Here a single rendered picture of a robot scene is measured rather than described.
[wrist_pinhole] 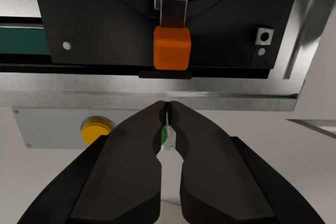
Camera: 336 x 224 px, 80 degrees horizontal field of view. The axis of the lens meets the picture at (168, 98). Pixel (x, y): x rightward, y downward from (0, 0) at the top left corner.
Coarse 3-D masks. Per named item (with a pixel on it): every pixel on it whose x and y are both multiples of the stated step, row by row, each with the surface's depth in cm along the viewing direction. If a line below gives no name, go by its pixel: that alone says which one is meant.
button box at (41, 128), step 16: (16, 112) 25; (32, 112) 25; (48, 112) 25; (64, 112) 25; (80, 112) 25; (96, 112) 25; (112, 112) 26; (128, 112) 26; (32, 128) 26; (48, 128) 26; (64, 128) 27; (80, 128) 26; (32, 144) 28; (48, 144) 28; (64, 144) 28; (80, 144) 28
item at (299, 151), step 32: (0, 128) 38; (224, 128) 40; (256, 128) 40; (288, 128) 40; (320, 128) 44; (0, 160) 42; (32, 160) 43; (64, 160) 43; (160, 160) 44; (288, 160) 45; (320, 160) 45; (0, 192) 47; (32, 192) 47; (320, 192) 50
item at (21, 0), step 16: (0, 0) 23; (16, 0) 23; (32, 0) 23; (0, 16) 28; (16, 16) 28; (32, 16) 24; (0, 32) 22; (16, 32) 22; (32, 32) 22; (0, 48) 23; (16, 48) 23; (32, 48) 23; (48, 48) 23
